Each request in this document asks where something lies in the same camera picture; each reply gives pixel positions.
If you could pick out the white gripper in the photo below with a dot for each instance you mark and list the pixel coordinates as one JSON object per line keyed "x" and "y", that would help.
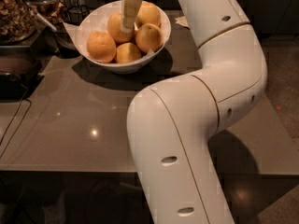
{"x": 130, "y": 9}

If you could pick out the orange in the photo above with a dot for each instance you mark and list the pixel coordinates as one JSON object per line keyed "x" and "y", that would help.
{"x": 114, "y": 29}
{"x": 127, "y": 52}
{"x": 101, "y": 46}
{"x": 148, "y": 13}
{"x": 149, "y": 37}

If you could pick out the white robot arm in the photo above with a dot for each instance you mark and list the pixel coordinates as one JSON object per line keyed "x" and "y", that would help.
{"x": 170, "y": 122}

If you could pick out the white ceramic bowl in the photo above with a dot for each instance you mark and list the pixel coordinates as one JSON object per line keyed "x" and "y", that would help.
{"x": 124, "y": 66}

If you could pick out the white paper bowl liner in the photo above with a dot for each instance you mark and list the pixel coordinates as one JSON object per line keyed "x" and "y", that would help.
{"x": 100, "y": 39}

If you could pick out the folded paper napkins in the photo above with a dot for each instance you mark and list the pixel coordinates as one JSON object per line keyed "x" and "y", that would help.
{"x": 182, "y": 21}

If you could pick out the glass jar of nuts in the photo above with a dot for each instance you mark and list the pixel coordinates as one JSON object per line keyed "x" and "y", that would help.
{"x": 16, "y": 21}

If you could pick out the black appliance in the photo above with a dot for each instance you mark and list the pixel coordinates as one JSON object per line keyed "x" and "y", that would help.
{"x": 19, "y": 74}

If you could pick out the dark wire cup holder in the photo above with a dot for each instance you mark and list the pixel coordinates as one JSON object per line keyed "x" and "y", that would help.
{"x": 77, "y": 14}

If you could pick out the white spoon handle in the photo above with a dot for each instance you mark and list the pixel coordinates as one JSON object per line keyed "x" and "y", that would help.
{"x": 41, "y": 18}

